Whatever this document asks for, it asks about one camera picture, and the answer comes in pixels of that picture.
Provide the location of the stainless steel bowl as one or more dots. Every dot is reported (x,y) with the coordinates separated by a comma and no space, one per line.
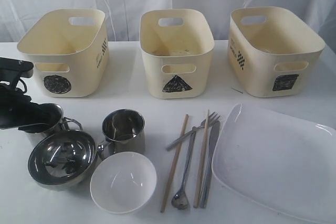
(63,160)

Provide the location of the wooden chopstick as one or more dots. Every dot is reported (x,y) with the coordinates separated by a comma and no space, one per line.
(201,165)
(173,167)

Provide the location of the right wooden chopstick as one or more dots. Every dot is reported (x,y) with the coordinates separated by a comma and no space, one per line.
(201,165)

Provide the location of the white ceramic bowl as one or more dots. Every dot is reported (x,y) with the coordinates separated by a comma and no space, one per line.
(123,183)

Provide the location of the steel fork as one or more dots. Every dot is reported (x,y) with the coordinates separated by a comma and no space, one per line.
(212,119)

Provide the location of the cream bin with triangle mark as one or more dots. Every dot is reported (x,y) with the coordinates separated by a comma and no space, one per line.
(177,47)

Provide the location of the left wooden chopstick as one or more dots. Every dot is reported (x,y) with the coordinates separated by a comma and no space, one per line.
(173,167)

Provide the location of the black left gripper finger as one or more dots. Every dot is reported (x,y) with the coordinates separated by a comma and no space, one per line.
(25,126)
(41,113)

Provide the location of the steel table knife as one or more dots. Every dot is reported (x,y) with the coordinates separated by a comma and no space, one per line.
(208,174)

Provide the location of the long steel spoon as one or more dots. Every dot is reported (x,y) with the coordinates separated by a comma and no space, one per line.
(180,200)

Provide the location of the cream bin with circle mark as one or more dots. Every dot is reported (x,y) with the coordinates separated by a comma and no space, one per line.
(69,51)

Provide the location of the cream bin with square mark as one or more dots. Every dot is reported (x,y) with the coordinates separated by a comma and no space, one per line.
(271,50)

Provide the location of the white rectangular plate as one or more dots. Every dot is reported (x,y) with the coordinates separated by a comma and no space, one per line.
(278,161)

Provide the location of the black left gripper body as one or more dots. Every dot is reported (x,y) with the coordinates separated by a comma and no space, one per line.
(13,88)

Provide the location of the steel mug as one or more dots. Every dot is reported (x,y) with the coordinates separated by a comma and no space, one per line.
(123,130)
(60,125)

